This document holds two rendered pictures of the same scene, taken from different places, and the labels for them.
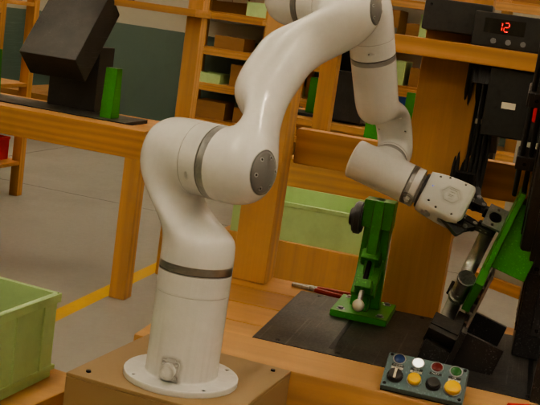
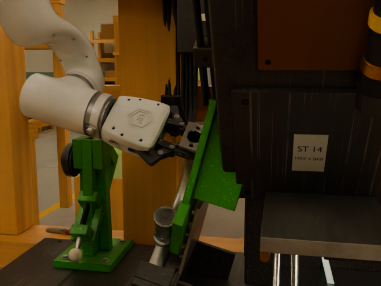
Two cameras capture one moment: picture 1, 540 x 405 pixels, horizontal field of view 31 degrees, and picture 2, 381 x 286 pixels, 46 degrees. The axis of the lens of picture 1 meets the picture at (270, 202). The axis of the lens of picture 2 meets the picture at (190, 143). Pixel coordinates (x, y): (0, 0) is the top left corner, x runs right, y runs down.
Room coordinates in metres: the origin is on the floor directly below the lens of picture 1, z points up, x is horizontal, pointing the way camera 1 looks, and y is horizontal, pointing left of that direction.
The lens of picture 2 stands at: (1.17, -0.41, 1.32)
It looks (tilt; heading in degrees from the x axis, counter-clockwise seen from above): 9 degrees down; 357
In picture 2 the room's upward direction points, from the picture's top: straight up
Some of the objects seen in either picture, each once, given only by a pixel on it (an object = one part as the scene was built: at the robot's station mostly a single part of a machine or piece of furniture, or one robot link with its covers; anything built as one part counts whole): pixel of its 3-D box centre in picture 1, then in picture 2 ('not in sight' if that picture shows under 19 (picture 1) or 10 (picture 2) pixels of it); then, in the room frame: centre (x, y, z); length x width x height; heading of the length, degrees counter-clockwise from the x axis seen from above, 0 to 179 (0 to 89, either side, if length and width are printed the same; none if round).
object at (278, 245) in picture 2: not in sight; (318, 204); (1.83, -0.64, 1.11); 0.39 x 0.16 x 0.03; 166
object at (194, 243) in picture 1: (190, 193); not in sight; (1.54, 0.13, 1.24); 0.19 x 0.12 x 0.24; 56
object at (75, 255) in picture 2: (360, 297); (77, 245); (2.07, -0.23, 0.96); 0.06 x 0.03 x 0.06; 166
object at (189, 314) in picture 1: (188, 323); not in sight; (1.52, 0.10, 1.02); 0.19 x 0.19 x 0.18
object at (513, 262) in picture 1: (517, 239); (220, 159); (1.90, -0.50, 1.17); 0.13 x 0.12 x 0.20; 76
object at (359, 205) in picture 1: (356, 217); (70, 159); (2.17, -0.20, 1.12); 0.07 x 0.03 x 0.08; 166
